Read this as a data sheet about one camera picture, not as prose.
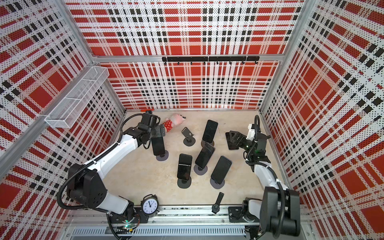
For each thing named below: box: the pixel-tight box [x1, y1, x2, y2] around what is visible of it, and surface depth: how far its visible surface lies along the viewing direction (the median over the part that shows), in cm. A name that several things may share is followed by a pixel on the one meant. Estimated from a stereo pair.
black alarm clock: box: [140, 194, 160, 220], surface depth 76 cm
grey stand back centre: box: [181, 127, 196, 147], surface depth 100 cm
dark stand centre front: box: [177, 176, 192, 189], surface depth 86 cm
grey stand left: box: [156, 150, 169, 161], surface depth 97 cm
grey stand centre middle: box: [193, 164, 208, 176], surface depth 90 cm
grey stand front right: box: [210, 178, 225, 189], surface depth 85 cm
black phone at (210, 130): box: [202, 119, 219, 143], surface depth 95 cm
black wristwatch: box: [211, 192, 225, 214], surface depth 78 cm
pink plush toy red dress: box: [162, 113, 187, 133], surface depth 107 cm
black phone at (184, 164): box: [177, 153, 193, 181], surface depth 79 cm
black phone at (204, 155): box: [195, 142, 216, 170], surface depth 85 cm
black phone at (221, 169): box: [211, 155, 233, 185], surface depth 80 cm
